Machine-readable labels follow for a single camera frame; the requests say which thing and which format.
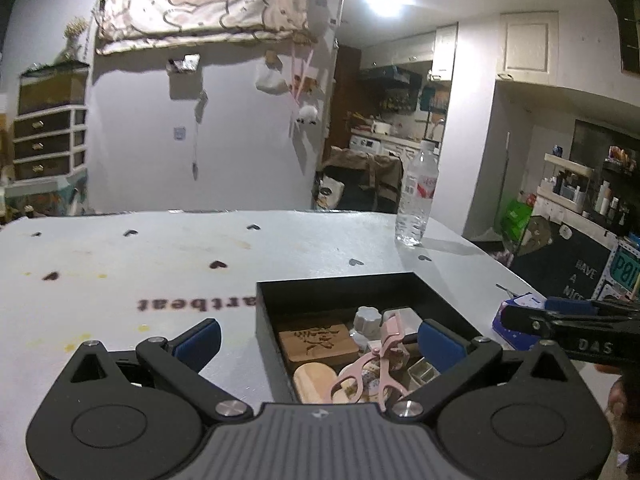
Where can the black letter board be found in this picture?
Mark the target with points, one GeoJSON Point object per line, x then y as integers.
{"type": "Point", "coordinates": [565, 260]}

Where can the white cupboard door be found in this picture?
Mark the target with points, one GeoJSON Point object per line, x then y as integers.
{"type": "Point", "coordinates": [530, 45]}

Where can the white plush toy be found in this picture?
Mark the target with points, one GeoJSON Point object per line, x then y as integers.
{"type": "Point", "coordinates": [306, 114]}

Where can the dried flower bunch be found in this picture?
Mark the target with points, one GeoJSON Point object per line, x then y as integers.
{"type": "Point", "coordinates": [76, 30]}

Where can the white wall cabinets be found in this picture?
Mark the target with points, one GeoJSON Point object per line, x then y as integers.
{"type": "Point", "coordinates": [410, 47]}

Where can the glass fish tank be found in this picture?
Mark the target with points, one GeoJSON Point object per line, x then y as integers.
{"type": "Point", "coordinates": [52, 90]}

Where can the white washing machine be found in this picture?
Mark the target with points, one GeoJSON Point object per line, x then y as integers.
{"type": "Point", "coordinates": [365, 145]}

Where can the white storage rack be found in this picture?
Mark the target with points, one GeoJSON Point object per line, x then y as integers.
{"type": "Point", "coordinates": [565, 185]}

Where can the printed blanket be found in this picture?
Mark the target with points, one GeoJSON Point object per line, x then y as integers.
{"type": "Point", "coordinates": [200, 5]}

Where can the black cardboard box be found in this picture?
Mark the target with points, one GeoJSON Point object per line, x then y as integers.
{"type": "Point", "coordinates": [340, 292]}

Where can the oval wooden piece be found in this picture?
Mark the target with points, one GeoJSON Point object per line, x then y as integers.
{"type": "Point", "coordinates": [315, 382]}

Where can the floral printed cabinet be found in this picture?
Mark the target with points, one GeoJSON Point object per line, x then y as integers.
{"type": "Point", "coordinates": [45, 195]}

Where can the white round lid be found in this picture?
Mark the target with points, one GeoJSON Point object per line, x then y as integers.
{"type": "Point", "coordinates": [367, 322]}

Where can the green shopping bag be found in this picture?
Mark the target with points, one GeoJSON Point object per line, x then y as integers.
{"type": "Point", "coordinates": [515, 215]}

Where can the blue tissue pack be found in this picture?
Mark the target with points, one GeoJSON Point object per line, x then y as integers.
{"type": "Point", "coordinates": [515, 341]}

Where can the carved wooden block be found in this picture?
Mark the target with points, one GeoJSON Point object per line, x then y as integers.
{"type": "Point", "coordinates": [317, 342]}

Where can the clear water bottle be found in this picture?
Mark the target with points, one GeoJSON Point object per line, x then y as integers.
{"type": "Point", "coordinates": [415, 200]}

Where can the chair with brown coat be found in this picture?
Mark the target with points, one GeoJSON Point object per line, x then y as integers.
{"type": "Point", "coordinates": [365, 175]}

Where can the small wall socket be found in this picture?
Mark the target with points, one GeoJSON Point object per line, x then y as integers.
{"type": "Point", "coordinates": [180, 133]}

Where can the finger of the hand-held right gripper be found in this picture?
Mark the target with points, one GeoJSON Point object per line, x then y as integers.
{"type": "Point", "coordinates": [525, 320]}
{"type": "Point", "coordinates": [557, 304]}

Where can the person's right hand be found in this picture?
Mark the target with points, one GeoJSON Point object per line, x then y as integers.
{"type": "Point", "coordinates": [625, 405]}

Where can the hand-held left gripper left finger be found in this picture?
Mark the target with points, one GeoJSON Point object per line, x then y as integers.
{"type": "Point", "coordinates": [200, 342]}

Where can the white tote bag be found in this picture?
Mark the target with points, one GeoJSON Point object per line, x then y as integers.
{"type": "Point", "coordinates": [330, 192]}

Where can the clear oval container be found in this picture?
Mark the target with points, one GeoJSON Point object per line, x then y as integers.
{"type": "Point", "coordinates": [422, 371]}

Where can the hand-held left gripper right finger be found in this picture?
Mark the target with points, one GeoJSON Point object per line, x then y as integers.
{"type": "Point", "coordinates": [440, 347]}

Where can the white heart-print table mat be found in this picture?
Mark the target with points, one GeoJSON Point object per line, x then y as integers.
{"type": "Point", "coordinates": [150, 260]}

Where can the white plastic bag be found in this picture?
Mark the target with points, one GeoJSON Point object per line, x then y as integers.
{"type": "Point", "coordinates": [272, 77]}

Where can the metal wall bracket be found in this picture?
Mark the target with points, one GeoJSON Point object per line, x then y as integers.
{"type": "Point", "coordinates": [185, 63]}

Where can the pink eyelash curler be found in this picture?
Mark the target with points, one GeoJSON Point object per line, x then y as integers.
{"type": "Point", "coordinates": [391, 332]}

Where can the dark shelf with bottles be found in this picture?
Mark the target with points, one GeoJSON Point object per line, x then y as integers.
{"type": "Point", "coordinates": [615, 180]}

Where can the white drawer cabinet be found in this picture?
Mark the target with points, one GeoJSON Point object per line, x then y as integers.
{"type": "Point", "coordinates": [45, 145]}

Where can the teal sign board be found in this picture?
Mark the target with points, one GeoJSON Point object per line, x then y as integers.
{"type": "Point", "coordinates": [625, 267]}

